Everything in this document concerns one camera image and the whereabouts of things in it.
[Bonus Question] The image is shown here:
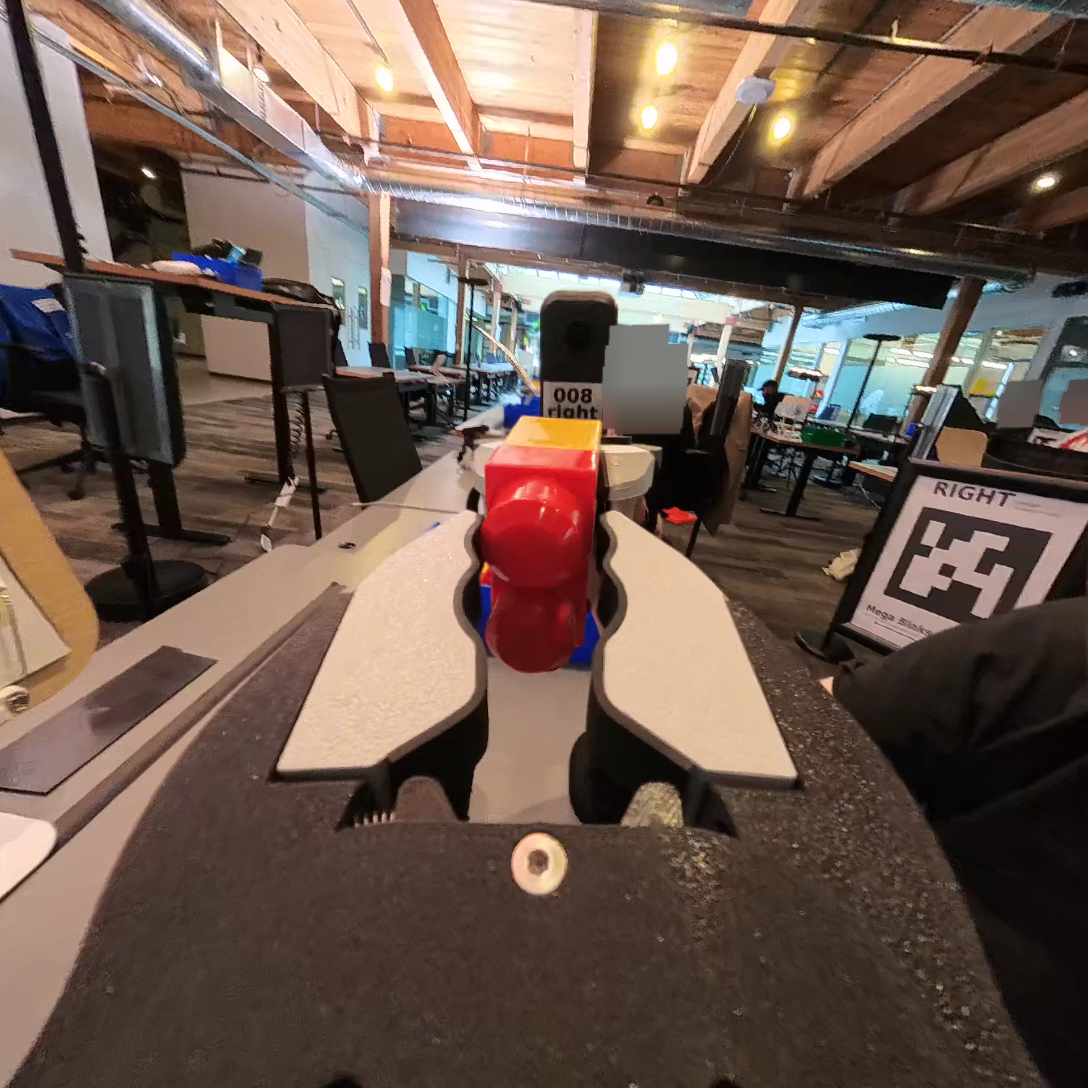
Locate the blue plastic bin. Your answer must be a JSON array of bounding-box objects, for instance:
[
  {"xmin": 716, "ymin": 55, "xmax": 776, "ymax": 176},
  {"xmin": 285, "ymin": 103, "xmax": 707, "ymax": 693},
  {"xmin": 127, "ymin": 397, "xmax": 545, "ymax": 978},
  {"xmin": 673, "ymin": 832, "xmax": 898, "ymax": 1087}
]
[{"xmin": 476, "ymin": 561, "xmax": 603, "ymax": 668}]

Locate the dark metal desk plate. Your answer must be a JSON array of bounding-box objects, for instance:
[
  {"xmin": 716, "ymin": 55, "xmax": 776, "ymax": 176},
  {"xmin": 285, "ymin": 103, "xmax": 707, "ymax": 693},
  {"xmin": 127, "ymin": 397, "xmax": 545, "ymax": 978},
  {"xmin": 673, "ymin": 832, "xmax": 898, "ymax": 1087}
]
[{"xmin": 0, "ymin": 646, "xmax": 218, "ymax": 796}]

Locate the white stand base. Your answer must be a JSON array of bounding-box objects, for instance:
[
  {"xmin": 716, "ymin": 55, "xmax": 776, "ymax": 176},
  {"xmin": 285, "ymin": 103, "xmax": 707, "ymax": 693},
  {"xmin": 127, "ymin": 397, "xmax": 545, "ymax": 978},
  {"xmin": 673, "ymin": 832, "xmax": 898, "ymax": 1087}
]
[{"xmin": 0, "ymin": 811, "xmax": 59, "ymax": 902}]

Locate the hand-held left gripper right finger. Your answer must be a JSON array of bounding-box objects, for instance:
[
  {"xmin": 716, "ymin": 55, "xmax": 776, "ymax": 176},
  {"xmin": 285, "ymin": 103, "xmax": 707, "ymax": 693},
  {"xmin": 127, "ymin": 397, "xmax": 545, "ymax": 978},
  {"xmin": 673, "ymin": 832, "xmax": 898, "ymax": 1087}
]
[{"xmin": 586, "ymin": 510, "xmax": 800, "ymax": 821}]

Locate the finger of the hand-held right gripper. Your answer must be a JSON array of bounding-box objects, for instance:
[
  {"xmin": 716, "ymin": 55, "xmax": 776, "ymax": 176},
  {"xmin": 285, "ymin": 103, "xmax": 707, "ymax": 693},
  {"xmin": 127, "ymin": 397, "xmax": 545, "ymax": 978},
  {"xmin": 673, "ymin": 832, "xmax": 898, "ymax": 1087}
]
[{"xmin": 599, "ymin": 442, "xmax": 661, "ymax": 511}]

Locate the black hanging box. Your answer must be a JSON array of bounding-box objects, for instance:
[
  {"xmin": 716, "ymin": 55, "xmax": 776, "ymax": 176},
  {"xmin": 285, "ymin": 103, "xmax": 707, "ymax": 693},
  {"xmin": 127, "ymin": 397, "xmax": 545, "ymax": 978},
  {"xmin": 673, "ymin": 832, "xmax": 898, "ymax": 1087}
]
[{"xmin": 270, "ymin": 301, "xmax": 341, "ymax": 394}]

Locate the black office chair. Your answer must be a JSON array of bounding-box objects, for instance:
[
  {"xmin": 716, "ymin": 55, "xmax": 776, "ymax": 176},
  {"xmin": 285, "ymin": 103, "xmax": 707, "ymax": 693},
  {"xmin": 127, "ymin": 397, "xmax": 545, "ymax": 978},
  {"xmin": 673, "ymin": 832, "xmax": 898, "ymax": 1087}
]
[
  {"xmin": 323, "ymin": 374, "xmax": 423, "ymax": 504},
  {"xmin": 0, "ymin": 340, "xmax": 103, "ymax": 503}
]

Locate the brown coat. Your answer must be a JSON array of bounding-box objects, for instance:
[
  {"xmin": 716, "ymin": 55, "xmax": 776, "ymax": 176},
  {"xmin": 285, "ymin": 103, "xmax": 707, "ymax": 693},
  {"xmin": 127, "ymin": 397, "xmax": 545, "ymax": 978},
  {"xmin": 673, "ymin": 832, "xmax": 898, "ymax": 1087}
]
[{"xmin": 687, "ymin": 384, "xmax": 755, "ymax": 532}]

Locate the blue cloth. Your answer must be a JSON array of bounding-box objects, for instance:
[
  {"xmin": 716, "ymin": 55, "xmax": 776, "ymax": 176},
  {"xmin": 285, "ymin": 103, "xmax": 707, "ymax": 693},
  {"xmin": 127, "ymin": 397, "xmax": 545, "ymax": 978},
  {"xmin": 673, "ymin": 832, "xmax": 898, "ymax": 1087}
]
[{"xmin": 0, "ymin": 284, "xmax": 82, "ymax": 409}]

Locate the tall brown-top desk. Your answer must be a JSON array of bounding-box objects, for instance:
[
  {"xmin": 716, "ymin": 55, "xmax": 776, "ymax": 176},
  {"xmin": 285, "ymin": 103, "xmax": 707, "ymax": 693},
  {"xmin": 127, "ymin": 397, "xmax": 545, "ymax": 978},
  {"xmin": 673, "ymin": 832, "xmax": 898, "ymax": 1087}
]
[{"xmin": 10, "ymin": 248, "xmax": 341, "ymax": 541}]

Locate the instruction sheet on board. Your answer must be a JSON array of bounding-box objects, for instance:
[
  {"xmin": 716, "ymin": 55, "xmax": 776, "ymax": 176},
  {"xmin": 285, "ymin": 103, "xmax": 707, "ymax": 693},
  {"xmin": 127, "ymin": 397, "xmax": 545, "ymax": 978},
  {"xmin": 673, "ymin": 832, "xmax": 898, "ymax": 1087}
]
[{"xmin": 0, "ymin": 450, "xmax": 101, "ymax": 707}]

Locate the framed marker sign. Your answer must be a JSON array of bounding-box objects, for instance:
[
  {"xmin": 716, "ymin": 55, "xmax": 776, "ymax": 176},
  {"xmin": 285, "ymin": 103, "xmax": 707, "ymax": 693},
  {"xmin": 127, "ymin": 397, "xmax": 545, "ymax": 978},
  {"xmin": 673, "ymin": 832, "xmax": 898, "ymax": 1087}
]
[{"xmin": 794, "ymin": 459, "xmax": 1088, "ymax": 664}]

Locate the orange toy block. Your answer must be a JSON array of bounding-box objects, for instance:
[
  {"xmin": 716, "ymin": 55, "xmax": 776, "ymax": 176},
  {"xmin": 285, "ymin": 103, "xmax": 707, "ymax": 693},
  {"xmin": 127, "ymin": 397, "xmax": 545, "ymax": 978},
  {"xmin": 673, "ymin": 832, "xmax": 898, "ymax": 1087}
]
[{"xmin": 503, "ymin": 416, "xmax": 605, "ymax": 452}]

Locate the adjacent grey desk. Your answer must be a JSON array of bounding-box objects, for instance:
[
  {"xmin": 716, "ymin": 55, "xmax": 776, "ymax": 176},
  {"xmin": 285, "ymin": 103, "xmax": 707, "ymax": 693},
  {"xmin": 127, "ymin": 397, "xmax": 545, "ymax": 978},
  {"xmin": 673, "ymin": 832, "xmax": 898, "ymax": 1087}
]
[{"xmin": 340, "ymin": 450, "xmax": 486, "ymax": 554}]

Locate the dark display on stand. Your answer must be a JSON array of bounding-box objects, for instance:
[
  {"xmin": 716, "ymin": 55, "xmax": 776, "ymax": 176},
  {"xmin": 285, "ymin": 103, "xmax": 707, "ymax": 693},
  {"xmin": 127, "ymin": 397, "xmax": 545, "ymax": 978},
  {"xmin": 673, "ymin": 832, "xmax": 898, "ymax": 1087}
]
[{"xmin": 63, "ymin": 272, "xmax": 231, "ymax": 545}]

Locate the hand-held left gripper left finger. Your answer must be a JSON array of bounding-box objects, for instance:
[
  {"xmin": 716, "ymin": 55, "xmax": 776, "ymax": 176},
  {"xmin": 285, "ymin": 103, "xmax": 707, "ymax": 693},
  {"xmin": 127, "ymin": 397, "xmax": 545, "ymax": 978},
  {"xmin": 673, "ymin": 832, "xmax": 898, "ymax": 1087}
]
[{"xmin": 276, "ymin": 510, "xmax": 492, "ymax": 817}]

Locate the blue storage bin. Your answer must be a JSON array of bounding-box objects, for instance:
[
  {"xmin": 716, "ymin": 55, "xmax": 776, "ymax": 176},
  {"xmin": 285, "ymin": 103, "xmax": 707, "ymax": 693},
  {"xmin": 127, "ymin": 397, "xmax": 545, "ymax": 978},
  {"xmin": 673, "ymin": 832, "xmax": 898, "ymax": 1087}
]
[{"xmin": 170, "ymin": 250, "xmax": 265, "ymax": 292}]

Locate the white power strip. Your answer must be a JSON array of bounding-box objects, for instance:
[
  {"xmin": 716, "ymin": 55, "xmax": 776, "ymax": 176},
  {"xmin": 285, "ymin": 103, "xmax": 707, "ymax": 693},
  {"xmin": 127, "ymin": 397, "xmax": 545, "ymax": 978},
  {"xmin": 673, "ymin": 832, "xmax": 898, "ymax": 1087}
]
[{"xmin": 259, "ymin": 476, "xmax": 300, "ymax": 554}]

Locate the printed instruction sheet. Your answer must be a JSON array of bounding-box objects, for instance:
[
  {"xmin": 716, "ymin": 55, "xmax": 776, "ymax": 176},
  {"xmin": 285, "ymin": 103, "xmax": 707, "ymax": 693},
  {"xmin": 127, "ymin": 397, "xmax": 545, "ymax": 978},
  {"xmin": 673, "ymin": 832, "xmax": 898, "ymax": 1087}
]
[{"xmin": 0, "ymin": 552, "xmax": 73, "ymax": 707}]

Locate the black floor lamp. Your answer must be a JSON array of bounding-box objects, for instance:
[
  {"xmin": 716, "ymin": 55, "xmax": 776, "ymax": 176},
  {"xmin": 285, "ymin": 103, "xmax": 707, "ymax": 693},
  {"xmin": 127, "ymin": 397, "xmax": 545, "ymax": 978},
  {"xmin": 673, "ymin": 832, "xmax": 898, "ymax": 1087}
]
[{"xmin": 850, "ymin": 334, "xmax": 902, "ymax": 426}]

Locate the red two-stud toy block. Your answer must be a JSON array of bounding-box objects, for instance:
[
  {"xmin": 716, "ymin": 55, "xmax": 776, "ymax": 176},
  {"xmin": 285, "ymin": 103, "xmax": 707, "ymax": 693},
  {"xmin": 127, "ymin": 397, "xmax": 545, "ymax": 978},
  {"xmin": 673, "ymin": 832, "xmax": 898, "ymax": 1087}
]
[{"xmin": 476, "ymin": 446, "xmax": 602, "ymax": 674}]

